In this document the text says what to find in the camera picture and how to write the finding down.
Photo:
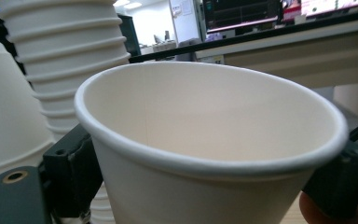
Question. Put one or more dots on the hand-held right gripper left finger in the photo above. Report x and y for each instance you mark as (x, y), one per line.
(71, 174)

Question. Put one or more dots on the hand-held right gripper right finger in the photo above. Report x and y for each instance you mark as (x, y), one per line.
(338, 183)

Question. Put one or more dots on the tall stack of white cups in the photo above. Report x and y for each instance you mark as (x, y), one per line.
(65, 37)

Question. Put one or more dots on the white paper cup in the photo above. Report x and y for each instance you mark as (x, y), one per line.
(214, 118)

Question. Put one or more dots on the short stack of white cups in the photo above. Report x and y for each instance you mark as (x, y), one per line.
(9, 109)

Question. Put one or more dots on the light wooden desk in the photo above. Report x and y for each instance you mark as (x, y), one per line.
(292, 62)

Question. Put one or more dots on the black cabinet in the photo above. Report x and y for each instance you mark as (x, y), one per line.
(130, 34)

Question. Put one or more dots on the grey office chair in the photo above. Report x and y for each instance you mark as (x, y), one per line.
(188, 49)

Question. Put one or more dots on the bright computer monitor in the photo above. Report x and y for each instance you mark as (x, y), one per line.
(329, 6)

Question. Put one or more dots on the white board panel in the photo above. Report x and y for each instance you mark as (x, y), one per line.
(185, 18)

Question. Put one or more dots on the dark computer monitor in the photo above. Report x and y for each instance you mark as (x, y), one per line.
(240, 14)

